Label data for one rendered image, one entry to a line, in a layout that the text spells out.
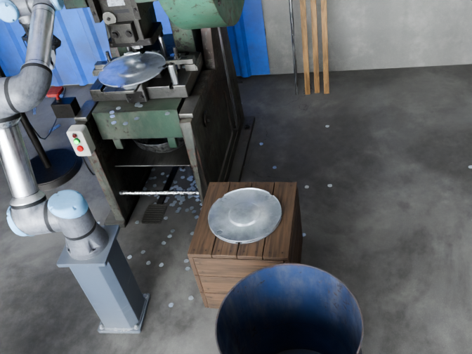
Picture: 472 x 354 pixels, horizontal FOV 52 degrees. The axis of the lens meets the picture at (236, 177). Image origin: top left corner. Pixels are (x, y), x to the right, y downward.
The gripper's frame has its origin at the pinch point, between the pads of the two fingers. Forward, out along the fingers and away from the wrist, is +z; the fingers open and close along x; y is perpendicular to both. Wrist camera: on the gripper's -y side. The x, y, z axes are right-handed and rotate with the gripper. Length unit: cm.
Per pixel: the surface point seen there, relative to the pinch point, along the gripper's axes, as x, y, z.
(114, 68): -19.2, -13.4, 8.7
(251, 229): 5, -94, 46
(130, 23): -25.1, -24.8, -11.0
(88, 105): -7.2, -2.4, 23.0
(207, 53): -61, -30, 20
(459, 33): -200, -115, 64
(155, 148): -18, -26, 48
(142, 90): -18.1, -28.4, 15.3
